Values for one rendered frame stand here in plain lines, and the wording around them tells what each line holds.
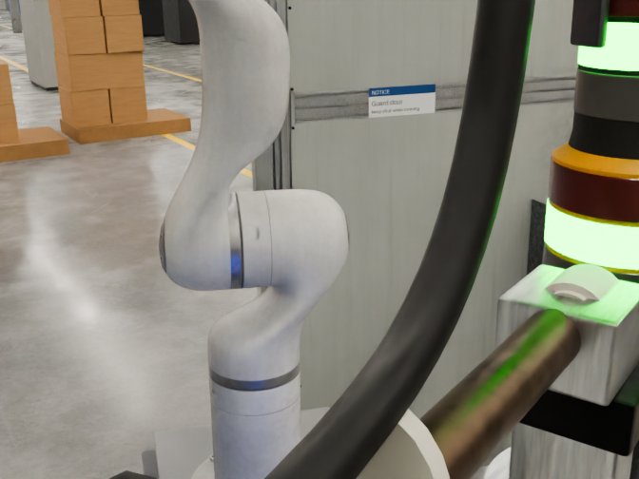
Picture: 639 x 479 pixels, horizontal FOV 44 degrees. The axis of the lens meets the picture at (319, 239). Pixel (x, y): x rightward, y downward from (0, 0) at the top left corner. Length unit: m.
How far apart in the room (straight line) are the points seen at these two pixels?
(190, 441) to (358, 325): 1.17
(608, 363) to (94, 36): 8.25
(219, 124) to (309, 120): 1.23
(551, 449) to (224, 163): 0.70
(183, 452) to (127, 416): 1.97
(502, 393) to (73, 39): 8.22
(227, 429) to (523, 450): 0.82
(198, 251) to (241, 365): 0.16
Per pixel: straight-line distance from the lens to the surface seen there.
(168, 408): 3.21
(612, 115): 0.22
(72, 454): 3.03
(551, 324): 0.19
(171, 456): 1.23
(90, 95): 8.44
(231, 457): 1.06
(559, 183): 0.23
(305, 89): 2.09
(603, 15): 0.22
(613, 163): 0.22
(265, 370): 0.99
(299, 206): 0.94
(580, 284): 0.21
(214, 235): 0.91
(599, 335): 0.19
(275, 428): 1.03
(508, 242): 2.49
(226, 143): 0.88
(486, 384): 0.16
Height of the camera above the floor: 1.62
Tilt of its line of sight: 19 degrees down
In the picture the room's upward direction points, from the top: 1 degrees counter-clockwise
